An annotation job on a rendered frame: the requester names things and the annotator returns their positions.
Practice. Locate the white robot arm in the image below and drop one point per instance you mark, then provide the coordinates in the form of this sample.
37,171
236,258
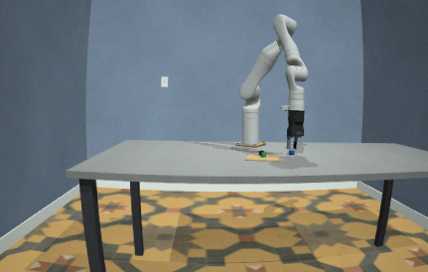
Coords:
296,71

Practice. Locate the tan square mat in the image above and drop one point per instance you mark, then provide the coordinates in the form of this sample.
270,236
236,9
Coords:
256,157

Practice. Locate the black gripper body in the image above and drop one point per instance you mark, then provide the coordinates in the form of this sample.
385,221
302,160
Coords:
295,109

